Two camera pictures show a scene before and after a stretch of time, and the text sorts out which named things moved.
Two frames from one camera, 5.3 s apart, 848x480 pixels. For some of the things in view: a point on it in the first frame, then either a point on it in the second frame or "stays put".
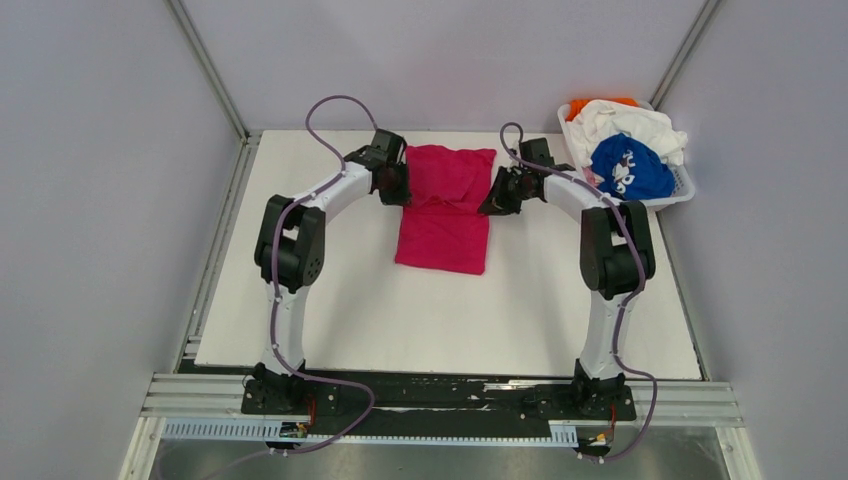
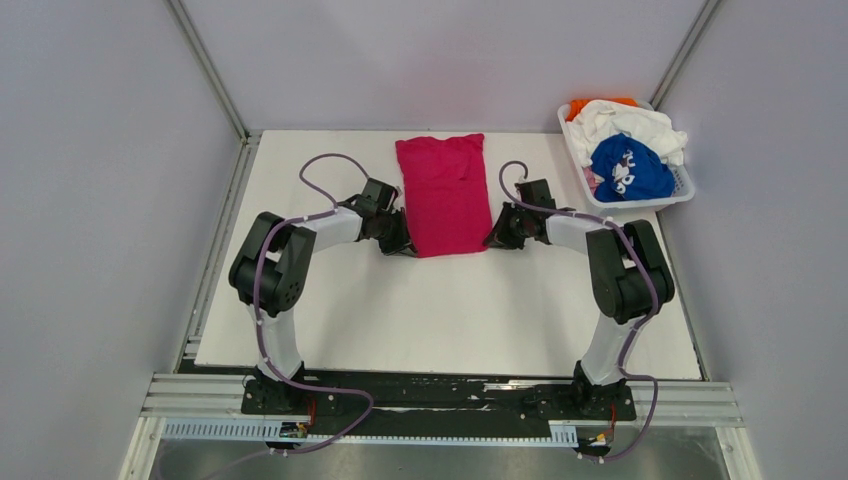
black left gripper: x=400 y=197 → x=402 y=243
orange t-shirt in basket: x=575 y=106 stays put
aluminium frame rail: x=698 y=403 stays put
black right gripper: x=498 y=202 → x=499 y=237
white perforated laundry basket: x=683 y=190 stays put
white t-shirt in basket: x=602 y=118 stays put
